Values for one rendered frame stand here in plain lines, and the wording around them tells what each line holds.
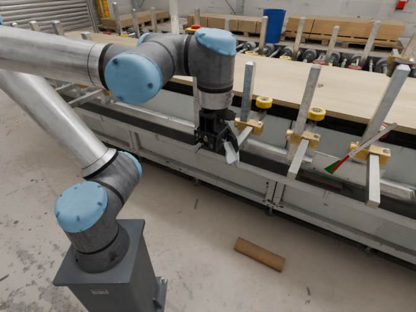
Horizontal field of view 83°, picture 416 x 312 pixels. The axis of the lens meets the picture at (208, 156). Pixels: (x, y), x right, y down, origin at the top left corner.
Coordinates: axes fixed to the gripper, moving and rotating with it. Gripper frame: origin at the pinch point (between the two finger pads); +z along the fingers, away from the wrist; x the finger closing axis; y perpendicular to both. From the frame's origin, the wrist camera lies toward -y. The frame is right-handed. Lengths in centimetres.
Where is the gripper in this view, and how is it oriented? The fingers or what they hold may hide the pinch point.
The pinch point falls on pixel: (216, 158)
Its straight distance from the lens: 74.6
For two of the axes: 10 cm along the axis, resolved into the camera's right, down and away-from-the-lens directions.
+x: 8.7, 3.1, -3.9
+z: 0.0, 7.9, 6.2
